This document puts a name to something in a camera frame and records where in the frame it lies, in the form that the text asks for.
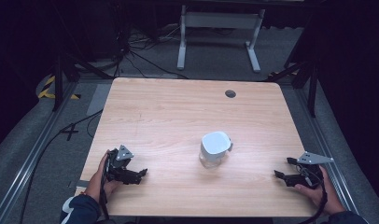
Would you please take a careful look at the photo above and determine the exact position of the bundle of black floor cables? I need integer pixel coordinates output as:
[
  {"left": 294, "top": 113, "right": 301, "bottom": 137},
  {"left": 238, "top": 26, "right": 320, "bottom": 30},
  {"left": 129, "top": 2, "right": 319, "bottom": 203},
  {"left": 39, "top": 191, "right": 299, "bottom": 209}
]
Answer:
[{"left": 112, "top": 22, "right": 190, "bottom": 80}]

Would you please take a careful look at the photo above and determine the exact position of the left hand-held gripper black cable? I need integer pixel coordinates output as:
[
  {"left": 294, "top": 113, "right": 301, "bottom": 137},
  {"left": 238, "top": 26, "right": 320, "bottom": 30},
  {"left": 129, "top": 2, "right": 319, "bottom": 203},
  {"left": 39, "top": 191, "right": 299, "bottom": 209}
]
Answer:
[{"left": 99, "top": 154, "right": 112, "bottom": 220}]

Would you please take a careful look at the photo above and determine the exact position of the white metal table frame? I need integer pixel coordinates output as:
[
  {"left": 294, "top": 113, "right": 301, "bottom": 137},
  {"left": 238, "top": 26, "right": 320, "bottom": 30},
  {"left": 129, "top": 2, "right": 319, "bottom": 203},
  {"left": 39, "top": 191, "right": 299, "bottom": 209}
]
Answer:
[{"left": 176, "top": 4, "right": 267, "bottom": 74}]

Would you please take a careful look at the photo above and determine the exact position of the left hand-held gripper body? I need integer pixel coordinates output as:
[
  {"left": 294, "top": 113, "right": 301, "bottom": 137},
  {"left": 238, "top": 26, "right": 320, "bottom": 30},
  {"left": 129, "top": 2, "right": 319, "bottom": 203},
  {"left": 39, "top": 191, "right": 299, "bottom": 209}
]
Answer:
[{"left": 105, "top": 144, "right": 139, "bottom": 185}]

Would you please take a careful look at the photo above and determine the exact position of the right hand-held gripper black cable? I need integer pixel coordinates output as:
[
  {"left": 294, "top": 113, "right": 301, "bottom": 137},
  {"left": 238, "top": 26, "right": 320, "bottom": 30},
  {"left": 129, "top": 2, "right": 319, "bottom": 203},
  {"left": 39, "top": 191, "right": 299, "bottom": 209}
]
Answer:
[{"left": 295, "top": 163, "right": 330, "bottom": 224}]

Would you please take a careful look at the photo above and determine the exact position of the long black floor cable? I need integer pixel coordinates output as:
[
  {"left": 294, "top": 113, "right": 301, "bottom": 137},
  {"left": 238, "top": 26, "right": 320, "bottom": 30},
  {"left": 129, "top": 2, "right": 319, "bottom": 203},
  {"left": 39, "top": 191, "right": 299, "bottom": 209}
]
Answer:
[{"left": 19, "top": 108, "right": 104, "bottom": 224}]

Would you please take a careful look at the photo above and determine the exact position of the person's left hand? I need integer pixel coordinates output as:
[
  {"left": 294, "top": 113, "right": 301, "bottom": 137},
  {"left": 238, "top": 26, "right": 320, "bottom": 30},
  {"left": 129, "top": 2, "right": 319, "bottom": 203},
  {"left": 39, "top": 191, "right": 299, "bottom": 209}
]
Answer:
[{"left": 84, "top": 149, "right": 120, "bottom": 203}]

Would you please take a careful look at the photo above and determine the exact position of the aluminium floor rail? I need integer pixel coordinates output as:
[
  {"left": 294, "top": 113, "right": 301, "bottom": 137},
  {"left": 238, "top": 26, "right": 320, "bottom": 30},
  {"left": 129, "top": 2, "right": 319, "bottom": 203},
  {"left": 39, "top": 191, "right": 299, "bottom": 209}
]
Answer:
[
  {"left": 293, "top": 84, "right": 360, "bottom": 217},
  {"left": 0, "top": 79, "right": 80, "bottom": 224}
]

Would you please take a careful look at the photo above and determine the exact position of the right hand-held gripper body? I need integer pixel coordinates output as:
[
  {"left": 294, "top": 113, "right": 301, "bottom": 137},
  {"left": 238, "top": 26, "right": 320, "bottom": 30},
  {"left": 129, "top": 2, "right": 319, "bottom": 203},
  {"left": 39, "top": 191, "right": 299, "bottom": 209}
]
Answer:
[{"left": 284, "top": 151, "right": 335, "bottom": 189}]

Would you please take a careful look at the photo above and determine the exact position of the person's right hand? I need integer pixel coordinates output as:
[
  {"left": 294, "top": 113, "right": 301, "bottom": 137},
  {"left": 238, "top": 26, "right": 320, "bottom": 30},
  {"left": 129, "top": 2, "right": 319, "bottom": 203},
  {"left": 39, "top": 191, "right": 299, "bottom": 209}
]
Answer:
[{"left": 294, "top": 165, "right": 346, "bottom": 217}]

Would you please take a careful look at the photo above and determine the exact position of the black metal stand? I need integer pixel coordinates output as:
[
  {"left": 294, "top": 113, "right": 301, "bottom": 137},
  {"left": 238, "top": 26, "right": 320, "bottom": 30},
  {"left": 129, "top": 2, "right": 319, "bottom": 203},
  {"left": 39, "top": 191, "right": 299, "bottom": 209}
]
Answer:
[
  {"left": 51, "top": 51, "right": 115, "bottom": 112},
  {"left": 264, "top": 59, "right": 320, "bottom": 119}
]

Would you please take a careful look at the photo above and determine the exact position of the hand-held gripper black cable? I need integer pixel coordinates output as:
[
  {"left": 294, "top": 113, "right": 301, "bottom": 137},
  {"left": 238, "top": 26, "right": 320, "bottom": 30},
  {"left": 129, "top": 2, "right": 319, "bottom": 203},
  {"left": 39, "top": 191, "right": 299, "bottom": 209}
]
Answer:
[
  {"left": 99, "top": 154, "right": 112, "bottom": 220},
  {"left": 295, "top": 163, "right": 330, "bottom": 224}
]

